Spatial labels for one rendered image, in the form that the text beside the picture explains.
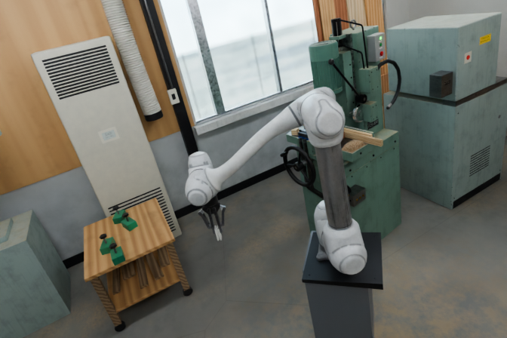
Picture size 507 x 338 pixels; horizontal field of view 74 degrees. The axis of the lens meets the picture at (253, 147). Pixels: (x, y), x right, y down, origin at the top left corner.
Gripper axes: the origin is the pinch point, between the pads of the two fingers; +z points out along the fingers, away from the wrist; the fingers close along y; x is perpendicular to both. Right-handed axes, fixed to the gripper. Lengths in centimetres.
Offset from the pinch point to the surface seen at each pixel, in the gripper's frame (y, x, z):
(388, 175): -114, -75, 30
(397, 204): -123, -82, 60
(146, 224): 63, -77, 32
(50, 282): 136, -63, 55
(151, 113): 54, -140, -34
